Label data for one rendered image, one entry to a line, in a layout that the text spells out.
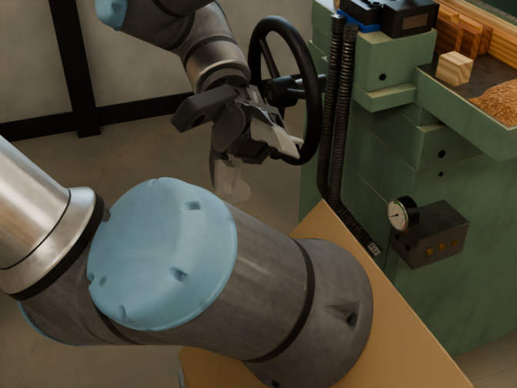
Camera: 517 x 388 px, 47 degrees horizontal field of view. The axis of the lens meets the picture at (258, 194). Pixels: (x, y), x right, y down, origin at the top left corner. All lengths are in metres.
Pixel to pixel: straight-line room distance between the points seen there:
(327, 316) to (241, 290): 0.13
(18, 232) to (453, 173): 0.84
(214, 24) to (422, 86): 0.38
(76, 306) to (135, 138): 1.93
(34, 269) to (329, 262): 0.32
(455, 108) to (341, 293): 0.46
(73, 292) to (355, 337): 0.31
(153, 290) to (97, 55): 2.08
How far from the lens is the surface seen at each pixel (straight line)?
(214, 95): 0.82
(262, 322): 0.60
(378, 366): 0.68
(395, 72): 1.08
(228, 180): 0.83
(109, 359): 1.75
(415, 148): 1.14
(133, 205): 0.61
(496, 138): 0.97
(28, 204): 0.66
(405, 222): 1.11
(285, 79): 1.15
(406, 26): 1.05
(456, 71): 1.04
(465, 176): 1.26
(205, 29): 0.92
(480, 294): 1.61
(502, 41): 1.16
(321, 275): 0.66
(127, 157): 2.47
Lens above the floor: 1.36
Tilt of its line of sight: 38 degrees down
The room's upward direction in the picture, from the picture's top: straight up
